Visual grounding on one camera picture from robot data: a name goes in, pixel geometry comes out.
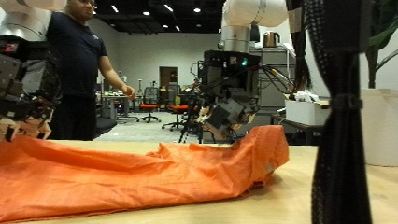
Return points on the orange button shirt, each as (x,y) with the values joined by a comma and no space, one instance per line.
(124,177)

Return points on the background wooden desk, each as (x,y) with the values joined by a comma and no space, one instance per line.
(114,98)

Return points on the orange seat office chair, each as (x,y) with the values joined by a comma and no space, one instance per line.
(150,106)
(179,109)

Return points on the brown door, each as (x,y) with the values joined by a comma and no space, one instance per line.
(167,77)

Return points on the black office chair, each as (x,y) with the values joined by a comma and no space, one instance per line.
(105,123)

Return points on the person in dark t-shirt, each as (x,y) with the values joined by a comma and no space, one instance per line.
(77,68)

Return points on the white crumpled cloth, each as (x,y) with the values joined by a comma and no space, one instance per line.
(307,97)

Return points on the copper electric kettle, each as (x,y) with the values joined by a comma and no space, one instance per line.
(271,39)

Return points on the white cardboard box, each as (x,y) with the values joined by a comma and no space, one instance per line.
(307,112)

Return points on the black side table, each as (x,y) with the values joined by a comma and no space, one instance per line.
(299,128)

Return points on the green leafy plant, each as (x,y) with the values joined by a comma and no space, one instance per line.
(373,59)

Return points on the white round plant pot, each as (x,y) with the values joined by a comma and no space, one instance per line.
(381,127)

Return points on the black camera tripod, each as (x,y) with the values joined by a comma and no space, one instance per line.
(192,121)

